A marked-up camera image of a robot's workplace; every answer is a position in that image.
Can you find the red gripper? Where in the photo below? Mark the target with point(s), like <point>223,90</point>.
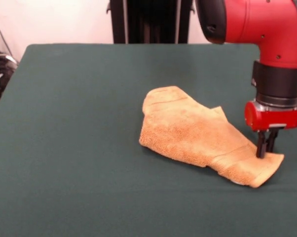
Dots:
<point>274,118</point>

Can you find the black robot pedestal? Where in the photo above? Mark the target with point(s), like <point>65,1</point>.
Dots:
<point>119,24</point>

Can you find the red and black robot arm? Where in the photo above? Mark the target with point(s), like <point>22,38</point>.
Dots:
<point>262,24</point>

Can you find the tan terry towel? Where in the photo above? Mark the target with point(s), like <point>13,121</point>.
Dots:
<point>188,133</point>

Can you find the dark green table cloth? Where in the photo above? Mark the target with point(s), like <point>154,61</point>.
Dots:
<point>64,160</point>

